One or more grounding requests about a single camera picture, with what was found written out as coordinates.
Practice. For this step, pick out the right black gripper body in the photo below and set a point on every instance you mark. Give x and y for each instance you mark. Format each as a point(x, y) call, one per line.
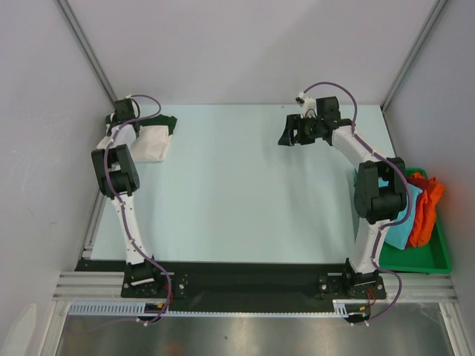
point(297, 129)

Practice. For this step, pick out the white green raglan t-shirt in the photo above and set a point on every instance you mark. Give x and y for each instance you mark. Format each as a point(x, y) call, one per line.
point(153, 140)

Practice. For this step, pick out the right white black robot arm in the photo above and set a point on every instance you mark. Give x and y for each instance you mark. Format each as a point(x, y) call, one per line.
point(380, 192)

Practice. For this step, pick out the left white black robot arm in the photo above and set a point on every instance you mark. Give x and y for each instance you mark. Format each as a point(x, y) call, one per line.
point(118, 180)

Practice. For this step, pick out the light blue t-shirt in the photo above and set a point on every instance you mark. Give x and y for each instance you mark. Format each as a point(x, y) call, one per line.
point(398, 235)

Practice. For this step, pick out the orange t-shirt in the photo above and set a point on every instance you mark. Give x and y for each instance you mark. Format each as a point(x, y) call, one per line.
point(425, 213)

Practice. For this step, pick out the green plastic bin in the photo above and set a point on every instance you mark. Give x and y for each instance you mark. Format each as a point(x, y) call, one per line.
point(430, 259)

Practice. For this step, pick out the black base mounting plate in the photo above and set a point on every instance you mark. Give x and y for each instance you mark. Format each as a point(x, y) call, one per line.
point(274, 288)

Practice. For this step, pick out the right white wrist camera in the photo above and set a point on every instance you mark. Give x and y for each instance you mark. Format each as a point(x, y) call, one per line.
point(307, 104)

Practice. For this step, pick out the right aluminium frame post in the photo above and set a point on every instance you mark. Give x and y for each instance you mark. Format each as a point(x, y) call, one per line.
point(429, 24)

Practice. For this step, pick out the aluminium frame post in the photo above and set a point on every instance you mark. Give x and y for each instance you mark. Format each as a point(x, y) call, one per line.
point(81, 39)
point(429, 24)

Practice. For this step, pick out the grey slotted cable duct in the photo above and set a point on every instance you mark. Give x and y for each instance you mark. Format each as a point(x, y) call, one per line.
point(143, 309)

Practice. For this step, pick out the left aluminium frame post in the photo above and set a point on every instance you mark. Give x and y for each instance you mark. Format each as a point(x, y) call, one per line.
point(81, 39)

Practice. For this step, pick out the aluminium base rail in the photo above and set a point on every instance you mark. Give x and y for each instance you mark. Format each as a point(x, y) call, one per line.
point(72, 285)

